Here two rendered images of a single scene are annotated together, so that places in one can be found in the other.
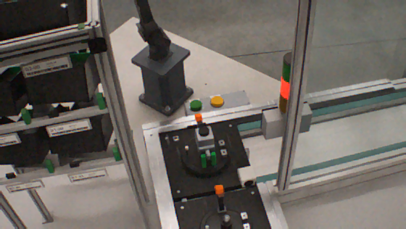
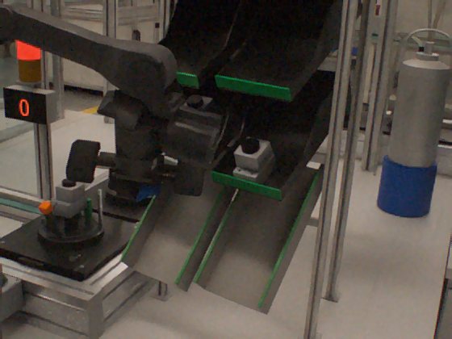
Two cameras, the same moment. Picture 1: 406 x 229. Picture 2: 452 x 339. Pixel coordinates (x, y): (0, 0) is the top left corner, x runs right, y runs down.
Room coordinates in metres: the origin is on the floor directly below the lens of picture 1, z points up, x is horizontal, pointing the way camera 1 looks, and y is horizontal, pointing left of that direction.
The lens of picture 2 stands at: (1.64, 0.85, 1.56)
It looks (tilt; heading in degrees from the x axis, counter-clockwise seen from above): 20 degrees down; 212
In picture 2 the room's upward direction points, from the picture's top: 3 degrees clockwise
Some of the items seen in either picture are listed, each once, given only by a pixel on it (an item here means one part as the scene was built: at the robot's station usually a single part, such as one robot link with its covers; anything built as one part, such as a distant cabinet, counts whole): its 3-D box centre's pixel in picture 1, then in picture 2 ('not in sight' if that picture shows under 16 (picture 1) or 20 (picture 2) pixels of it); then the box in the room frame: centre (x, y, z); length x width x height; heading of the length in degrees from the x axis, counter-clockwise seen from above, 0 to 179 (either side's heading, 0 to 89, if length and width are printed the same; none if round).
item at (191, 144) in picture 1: (205, 155); (71, 230); (0.84, -0.01, 0.98); 0.14 x 0.14 x 0.02
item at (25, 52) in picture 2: (291, 84); (28, 47); (0.75, -0.21, 1.33); 0.05 x 0.05 x 0.05
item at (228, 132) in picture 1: (206, 159); (71, 238); (0.84, -0.01, 0.96); 0.24 x 0.24 x 0.02; 9
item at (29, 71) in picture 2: (289, 99); (30, 69); (0.75, -0.21, 1.28); 0.05 x 0.05 x 0.05
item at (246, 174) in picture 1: (246, 177); not in sight; (0.75, -0.12, 0.97); 0.05 x 0.05 x 0.04; 9
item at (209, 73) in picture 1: (157, 107); not in sight; (1.17, 0.15, 0.84); 0.90 x 0.70 x 0.03; 50
